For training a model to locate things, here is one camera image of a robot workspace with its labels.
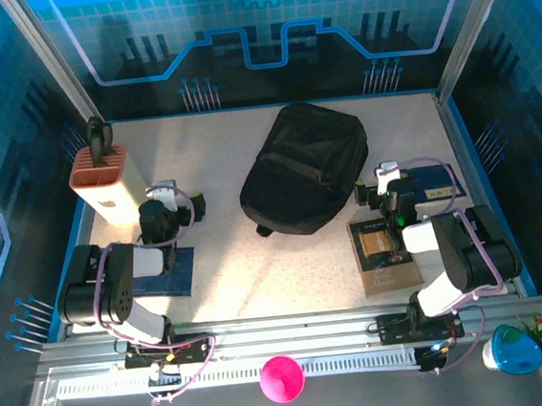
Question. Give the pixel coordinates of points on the black backpack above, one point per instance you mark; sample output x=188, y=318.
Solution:
x=305, y=161

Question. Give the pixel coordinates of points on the brown and dark cover book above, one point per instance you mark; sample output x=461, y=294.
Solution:
x=391, y=278

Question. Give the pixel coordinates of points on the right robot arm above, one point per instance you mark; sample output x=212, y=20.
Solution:
x=472, y=251

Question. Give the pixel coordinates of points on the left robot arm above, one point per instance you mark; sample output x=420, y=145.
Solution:
x=111, y=285

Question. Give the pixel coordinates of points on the plain dark blue book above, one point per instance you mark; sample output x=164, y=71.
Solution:
x=437, y=182

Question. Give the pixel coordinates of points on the cream holder with orange top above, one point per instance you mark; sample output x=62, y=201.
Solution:
x=116, y=194

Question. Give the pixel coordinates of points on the blue book with yellow label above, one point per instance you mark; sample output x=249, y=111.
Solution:
x=182, y=274

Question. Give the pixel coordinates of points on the black scissors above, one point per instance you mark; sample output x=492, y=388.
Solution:
x=96, y=143

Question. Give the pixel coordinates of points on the small black control box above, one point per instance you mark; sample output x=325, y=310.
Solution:
x=165, y=381
x=434, y=355

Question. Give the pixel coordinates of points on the pink plastic cone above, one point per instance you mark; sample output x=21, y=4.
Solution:
x=283, y=377

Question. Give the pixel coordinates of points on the blue and white jar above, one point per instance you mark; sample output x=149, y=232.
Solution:
x=513, y=352

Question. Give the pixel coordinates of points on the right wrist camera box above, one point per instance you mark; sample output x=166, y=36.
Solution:
x=386, y=177

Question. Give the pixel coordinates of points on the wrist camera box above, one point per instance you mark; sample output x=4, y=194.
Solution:
x=167, y=196
x=386, y=177

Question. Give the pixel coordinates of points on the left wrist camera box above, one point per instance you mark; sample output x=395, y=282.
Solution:
x=167, y=196

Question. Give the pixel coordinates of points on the aluminium table side rail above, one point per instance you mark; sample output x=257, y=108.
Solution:
x=460, y=146

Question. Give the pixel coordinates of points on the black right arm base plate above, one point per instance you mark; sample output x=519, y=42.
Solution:
x=393, y=328

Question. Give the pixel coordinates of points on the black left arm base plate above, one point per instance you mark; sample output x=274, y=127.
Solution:
x=193, y=347

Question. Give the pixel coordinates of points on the aluminium cross rail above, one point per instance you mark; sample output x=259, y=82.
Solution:
x=288, y=331

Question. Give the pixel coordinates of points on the aluminium frame post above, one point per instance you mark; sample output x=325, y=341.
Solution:
x=476, y=15
x=51, y=56

